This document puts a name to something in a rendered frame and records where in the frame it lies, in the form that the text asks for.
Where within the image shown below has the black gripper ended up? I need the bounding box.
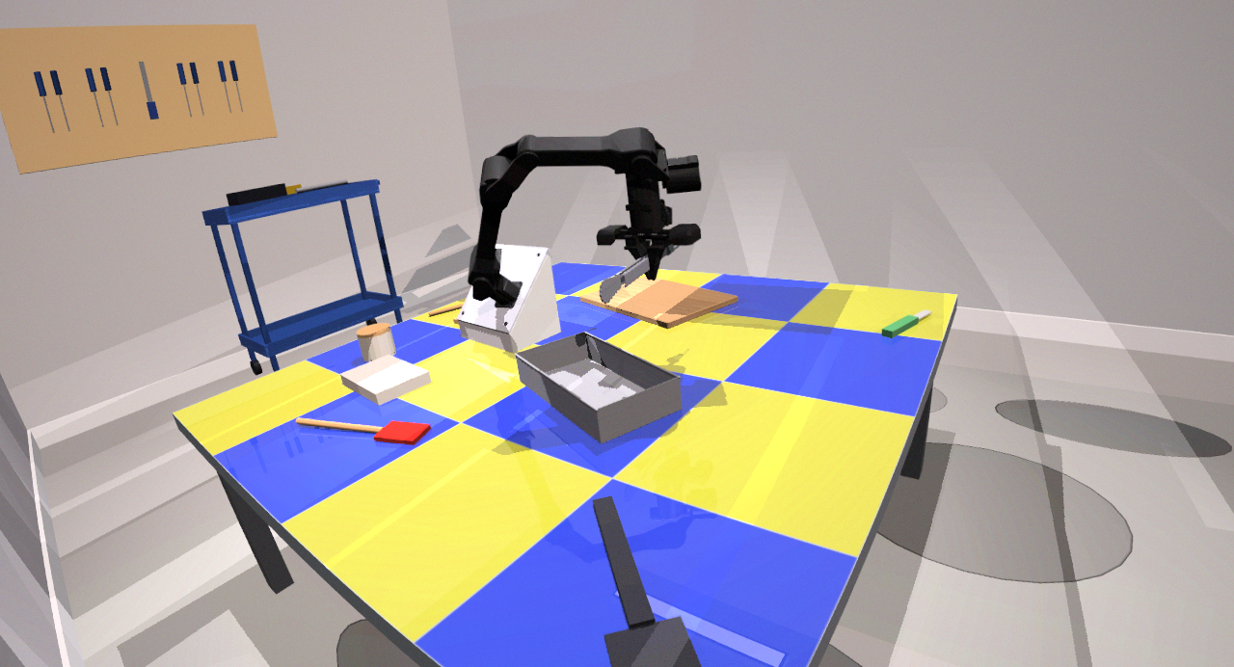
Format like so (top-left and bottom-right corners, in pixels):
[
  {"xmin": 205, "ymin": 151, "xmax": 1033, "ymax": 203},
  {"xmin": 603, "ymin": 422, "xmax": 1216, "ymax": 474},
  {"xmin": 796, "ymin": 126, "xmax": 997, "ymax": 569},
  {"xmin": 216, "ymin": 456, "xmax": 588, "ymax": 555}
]
[{"xmin": 597, "ymin": 196, "xmax": 701, "ymax": 280}]

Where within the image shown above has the light brown wooden board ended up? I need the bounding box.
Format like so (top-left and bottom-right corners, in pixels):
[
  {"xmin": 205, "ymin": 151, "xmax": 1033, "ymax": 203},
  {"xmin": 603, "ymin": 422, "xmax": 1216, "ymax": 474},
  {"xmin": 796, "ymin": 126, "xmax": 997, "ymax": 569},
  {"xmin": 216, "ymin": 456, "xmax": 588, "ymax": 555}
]
[{"xmin": 579, "ymin": 276, "xmax": 738, "ymax": 329}]

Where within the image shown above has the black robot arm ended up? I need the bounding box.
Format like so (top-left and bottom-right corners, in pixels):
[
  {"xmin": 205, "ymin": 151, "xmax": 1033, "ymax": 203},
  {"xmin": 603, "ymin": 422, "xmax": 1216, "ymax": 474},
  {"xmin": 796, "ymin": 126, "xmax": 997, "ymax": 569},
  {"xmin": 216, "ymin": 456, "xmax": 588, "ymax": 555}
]
[{"xmin": 469, "ymin": 127, "xmax": 702, "ymax": 307}]

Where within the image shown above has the grey cylinder with orange top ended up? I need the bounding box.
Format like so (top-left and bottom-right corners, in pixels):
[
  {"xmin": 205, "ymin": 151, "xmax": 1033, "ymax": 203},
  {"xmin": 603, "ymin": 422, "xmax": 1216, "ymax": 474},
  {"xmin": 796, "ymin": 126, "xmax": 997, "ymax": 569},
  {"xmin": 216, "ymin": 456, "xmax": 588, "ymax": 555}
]
[{"xmin": 357, "ymin": 323, "xmax": 396, "ymax": 362}]

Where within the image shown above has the grey metal roasting tin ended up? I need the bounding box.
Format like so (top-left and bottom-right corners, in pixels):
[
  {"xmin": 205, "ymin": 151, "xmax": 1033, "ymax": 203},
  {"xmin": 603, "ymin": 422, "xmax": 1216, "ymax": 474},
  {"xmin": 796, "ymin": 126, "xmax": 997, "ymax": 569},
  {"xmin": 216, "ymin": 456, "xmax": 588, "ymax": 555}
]
[{"xmin": 515, "ymin": 332, "xmax": 682, "ymax": 444}]

